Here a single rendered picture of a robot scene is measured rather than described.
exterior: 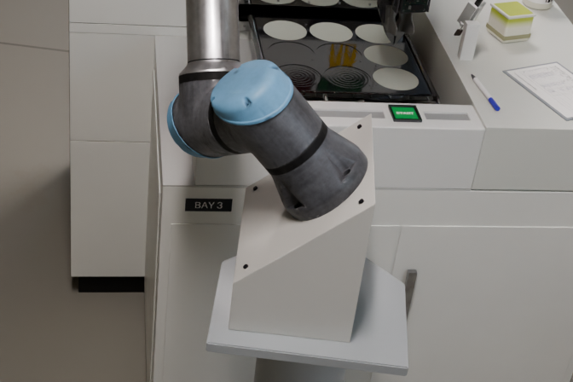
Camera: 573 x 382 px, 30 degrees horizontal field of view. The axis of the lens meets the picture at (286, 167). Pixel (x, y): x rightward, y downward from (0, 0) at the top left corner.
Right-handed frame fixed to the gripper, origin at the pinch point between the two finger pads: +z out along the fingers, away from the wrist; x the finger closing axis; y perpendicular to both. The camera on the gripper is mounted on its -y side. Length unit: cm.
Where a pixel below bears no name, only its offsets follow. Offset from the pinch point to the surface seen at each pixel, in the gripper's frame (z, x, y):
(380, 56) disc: 11.3, 3.4, -11.7
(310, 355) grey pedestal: 19, -38, 69
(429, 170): 14.9, -1.3, 28.4
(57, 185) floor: 100, -60, -101
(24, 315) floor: 100, -76, -41
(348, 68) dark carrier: 11.2, -5.9, -7.2
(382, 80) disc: 11.3, -0.3, -1.1
